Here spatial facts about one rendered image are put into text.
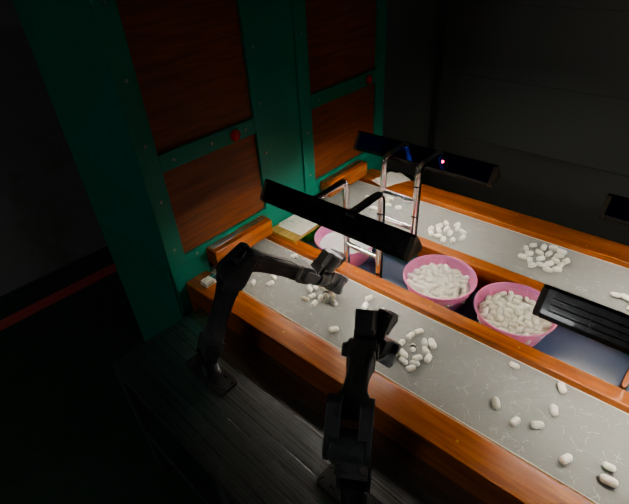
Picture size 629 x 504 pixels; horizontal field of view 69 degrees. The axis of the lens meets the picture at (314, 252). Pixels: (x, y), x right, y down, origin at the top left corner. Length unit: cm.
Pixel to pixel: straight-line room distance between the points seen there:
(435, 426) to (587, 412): 42
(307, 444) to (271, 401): 18
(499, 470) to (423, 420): 21
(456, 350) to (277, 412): 58
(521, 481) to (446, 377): 34
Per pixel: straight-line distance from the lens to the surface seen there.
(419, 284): 173
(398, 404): 134
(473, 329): 157
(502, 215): 217
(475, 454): 129
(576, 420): 146
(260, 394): 149
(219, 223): 182
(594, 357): 174
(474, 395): 142
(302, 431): 140
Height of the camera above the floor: 184
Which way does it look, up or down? 36 degrees down
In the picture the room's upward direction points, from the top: 4 degrees counter-clockwise
